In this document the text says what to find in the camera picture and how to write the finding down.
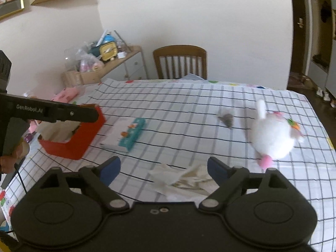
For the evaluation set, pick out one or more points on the white folded cloth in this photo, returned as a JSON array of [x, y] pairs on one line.
[[57, 132]]

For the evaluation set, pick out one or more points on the small grey fuzzy toy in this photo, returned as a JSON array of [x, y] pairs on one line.
[[227, 120]]

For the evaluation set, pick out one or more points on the red storage box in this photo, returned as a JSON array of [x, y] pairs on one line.
[[78, 143]]

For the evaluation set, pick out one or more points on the pink case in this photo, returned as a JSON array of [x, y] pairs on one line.
[[67, 94]]

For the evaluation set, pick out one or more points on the teal and white box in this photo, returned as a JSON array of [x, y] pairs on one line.
[[113, 136]]

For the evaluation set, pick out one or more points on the white charger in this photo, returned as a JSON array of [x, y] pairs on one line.
[[121, 55]]

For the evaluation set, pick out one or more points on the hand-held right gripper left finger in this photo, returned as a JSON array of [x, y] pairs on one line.
[[110, 170]]

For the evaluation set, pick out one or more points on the wooden chair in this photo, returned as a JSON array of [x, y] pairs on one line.
[[181, 51]]

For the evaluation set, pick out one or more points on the checkered white tablecloth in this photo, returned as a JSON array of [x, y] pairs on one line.
[[183, 105]]

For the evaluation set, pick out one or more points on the cardboard box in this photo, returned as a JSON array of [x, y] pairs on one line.
[[78, 78]]

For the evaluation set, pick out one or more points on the clear acrylic box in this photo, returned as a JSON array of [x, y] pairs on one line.
[[122, 40]]

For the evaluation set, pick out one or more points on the blue cloth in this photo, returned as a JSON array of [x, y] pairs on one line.
[[193, 76]]

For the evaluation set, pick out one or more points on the white plush toy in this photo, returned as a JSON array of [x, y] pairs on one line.
[[273, 136]]

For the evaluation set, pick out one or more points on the yellow alarm clock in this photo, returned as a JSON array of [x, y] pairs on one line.
[[109, 52]]

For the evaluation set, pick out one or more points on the teal cartoon tissue pack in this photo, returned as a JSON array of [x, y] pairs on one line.
[[132, 134]]

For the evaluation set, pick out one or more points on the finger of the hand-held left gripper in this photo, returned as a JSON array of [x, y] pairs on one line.
[[78, 114]]

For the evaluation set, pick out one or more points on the person's left hand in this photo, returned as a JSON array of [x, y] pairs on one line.
[[22, 148]]

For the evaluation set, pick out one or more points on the white mesh cloth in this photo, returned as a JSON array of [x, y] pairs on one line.
[[168, 178]]

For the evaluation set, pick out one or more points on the clear plastic bag of items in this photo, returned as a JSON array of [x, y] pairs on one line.
[[88, 60]]

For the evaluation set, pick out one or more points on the dark wooden door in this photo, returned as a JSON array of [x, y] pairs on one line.
[[298, 44]]

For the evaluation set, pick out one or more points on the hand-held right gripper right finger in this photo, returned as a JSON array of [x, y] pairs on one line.
[[216, 169]]

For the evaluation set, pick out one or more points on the wooden sideboard with white drawers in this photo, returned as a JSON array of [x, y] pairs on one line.
[[131, 65]]

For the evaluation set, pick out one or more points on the cream fringed cloth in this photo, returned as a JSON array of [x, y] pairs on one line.
[[199, 177]]

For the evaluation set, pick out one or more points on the white hallway cabinet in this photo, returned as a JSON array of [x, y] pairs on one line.
[[317, 44]]

